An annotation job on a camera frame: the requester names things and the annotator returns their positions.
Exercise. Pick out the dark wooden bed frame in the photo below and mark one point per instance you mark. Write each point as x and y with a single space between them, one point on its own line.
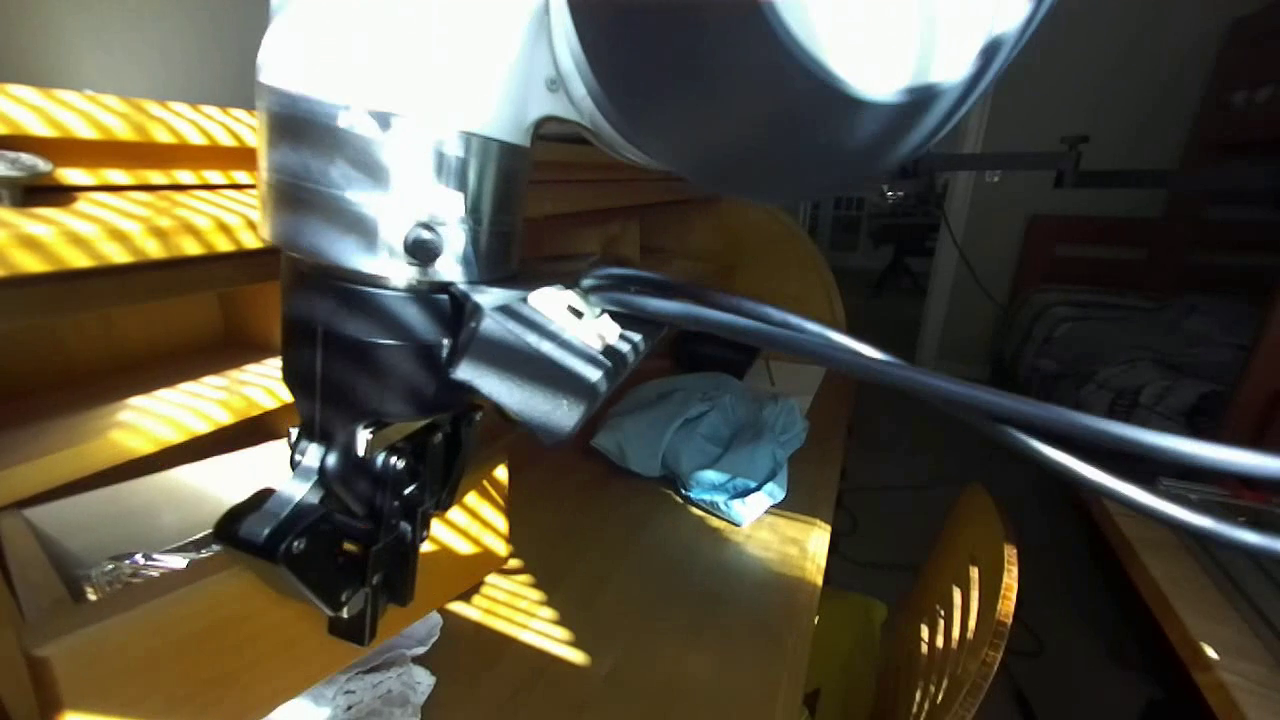
1104 245

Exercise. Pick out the wooden desk drawer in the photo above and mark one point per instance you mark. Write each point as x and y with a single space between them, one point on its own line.
173 652

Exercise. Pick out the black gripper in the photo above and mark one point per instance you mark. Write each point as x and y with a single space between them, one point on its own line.
365 372

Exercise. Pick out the yellow bin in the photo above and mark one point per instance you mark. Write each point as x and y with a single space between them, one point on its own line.
846 652

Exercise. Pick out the wooden side table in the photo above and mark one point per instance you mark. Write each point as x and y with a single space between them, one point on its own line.
1172 625

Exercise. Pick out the white and red cloth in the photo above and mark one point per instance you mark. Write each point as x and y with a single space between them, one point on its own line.
383 681

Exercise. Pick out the wooden desk with hutch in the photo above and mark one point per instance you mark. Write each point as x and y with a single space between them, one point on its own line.
666 613

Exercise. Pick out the black camera with tripod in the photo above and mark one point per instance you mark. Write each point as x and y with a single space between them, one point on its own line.
907 234

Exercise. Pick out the striped grey bedding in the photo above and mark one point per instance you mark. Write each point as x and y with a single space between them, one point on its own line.
1134 361

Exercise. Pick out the blue crumpled cloth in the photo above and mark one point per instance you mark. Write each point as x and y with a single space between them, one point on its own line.
706 440

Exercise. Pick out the black clamp boom bar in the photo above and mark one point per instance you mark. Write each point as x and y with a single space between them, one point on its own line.
1042 163

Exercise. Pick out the grey metal tray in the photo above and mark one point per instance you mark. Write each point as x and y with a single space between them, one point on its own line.
1246 572

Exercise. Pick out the small metal dish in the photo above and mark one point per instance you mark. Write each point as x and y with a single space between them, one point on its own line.
17 167

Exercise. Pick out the wooden slatted chair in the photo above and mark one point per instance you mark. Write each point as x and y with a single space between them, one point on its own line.
952 625

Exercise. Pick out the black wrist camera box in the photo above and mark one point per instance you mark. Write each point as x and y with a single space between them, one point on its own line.
552 361

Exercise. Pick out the shiny crinkled wrapper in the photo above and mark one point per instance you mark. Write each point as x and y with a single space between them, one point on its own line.
146 567

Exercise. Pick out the white cabinet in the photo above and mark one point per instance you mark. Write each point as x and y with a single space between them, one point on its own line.
966 267

